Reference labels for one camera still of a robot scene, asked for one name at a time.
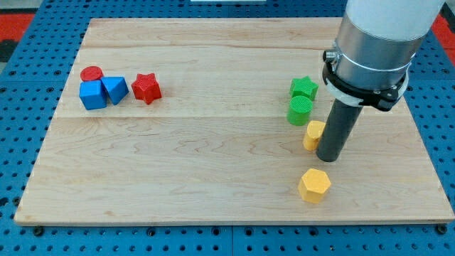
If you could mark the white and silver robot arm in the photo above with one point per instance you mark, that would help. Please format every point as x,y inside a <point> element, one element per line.
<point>369,62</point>

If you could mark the light wooden board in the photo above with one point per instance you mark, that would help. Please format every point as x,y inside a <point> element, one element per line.
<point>217,148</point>

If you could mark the green cylinder block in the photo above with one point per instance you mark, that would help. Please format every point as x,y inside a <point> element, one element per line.
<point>299,111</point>

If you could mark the green star block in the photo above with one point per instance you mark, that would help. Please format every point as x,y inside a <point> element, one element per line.
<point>303,87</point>

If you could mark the red star block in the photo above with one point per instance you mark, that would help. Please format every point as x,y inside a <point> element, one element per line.
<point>146,88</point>

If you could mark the yellow hexagon block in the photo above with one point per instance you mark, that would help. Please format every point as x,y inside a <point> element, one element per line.
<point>314,185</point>

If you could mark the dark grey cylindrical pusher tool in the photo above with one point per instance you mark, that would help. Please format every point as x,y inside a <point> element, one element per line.
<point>339,125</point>

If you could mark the blue triangular prism block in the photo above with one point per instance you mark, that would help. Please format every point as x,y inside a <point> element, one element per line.
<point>116,88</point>

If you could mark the blue cube block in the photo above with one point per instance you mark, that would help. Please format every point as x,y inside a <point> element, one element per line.
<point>93,95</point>

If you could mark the red cylinder block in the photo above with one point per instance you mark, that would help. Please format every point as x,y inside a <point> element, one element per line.
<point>91,73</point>

